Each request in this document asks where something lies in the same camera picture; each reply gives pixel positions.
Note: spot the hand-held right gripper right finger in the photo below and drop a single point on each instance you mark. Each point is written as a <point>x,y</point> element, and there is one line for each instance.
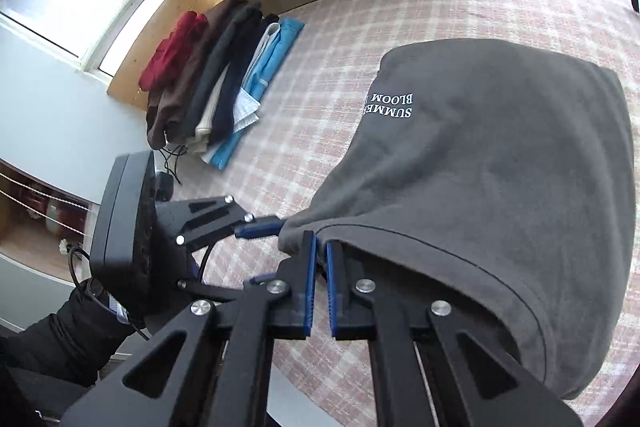
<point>331,302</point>

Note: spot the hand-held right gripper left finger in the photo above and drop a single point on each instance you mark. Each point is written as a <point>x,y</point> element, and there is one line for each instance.
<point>310,287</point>

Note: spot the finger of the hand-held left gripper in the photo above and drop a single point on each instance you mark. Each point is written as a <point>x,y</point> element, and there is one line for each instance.
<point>260,228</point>
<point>257,279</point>

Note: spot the grey flower print t-shirt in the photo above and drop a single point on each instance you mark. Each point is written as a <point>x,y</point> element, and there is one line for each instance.
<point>475,167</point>

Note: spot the person's left forearm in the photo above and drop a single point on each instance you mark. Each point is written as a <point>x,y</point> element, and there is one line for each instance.
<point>60,342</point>

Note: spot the stack of folded clothes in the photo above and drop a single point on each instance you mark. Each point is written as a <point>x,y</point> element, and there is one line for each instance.
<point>215,72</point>

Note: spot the pink plaid bed sheet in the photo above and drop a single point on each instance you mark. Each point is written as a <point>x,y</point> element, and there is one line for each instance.
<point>400,7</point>

